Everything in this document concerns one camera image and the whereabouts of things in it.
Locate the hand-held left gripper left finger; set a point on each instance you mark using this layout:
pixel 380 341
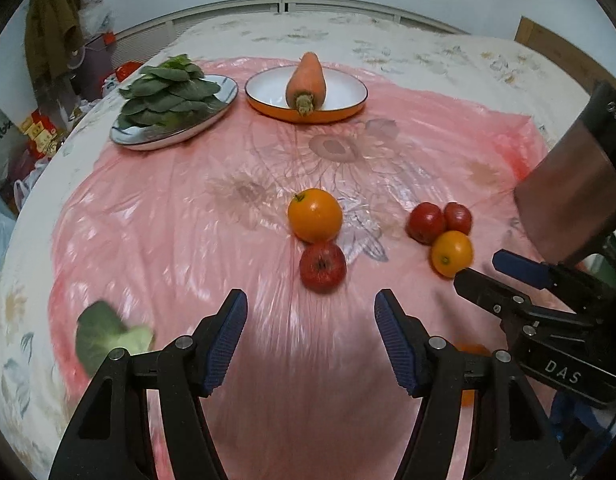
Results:
pixel 227 345

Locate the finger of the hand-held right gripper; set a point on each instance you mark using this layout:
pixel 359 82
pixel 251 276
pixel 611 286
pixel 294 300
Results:
pixel 488 292
pixel 523 265

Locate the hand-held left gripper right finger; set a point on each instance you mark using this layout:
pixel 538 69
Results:
pixel 395 345

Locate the red tomato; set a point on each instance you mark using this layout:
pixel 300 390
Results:
pixel 460 216
pixel 424 222

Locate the small red apple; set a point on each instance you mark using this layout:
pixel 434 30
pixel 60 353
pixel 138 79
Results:
pixel 323 266

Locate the copper and black kettle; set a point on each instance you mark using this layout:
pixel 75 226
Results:
pixel 568 185

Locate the pink plastic sheet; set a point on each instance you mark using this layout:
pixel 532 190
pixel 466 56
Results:
pixel 187 235

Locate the bok choy leaf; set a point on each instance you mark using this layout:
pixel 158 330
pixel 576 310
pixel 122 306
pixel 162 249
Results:
pixel 100 335

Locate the wooden headboard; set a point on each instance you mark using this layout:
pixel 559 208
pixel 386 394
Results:
pixel 553 45

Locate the white plate with blue rim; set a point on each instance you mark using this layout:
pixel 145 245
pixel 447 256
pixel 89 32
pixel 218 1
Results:
pixel 137 136

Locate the orange enamel plate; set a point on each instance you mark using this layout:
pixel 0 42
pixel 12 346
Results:
pixel 343 92

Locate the white plastic bag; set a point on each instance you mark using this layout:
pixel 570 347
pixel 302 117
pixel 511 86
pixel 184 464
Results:
pixel 30 182

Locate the pile of spinach leaves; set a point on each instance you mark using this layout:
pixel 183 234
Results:
pixel 162 95

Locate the carrot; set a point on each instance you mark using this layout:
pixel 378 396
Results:
pixel 305 80

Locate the red gift box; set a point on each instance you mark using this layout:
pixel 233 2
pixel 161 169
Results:
pixel 37 132

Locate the red bag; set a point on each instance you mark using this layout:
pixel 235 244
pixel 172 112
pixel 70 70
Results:
pixel 126 70

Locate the grey printed bag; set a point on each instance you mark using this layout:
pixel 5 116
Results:
pixel 2 145

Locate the purple storage bin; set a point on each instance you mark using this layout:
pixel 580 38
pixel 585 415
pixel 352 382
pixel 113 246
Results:
pixel 95 67

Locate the white slatted panel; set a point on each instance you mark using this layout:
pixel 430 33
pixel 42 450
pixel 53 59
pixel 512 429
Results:
pixel 212 12

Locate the clear plastic bags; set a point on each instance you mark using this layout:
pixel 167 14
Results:
pixel 95 10

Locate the olive green coat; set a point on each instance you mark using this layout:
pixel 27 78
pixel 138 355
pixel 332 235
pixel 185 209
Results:
pixel 47 30

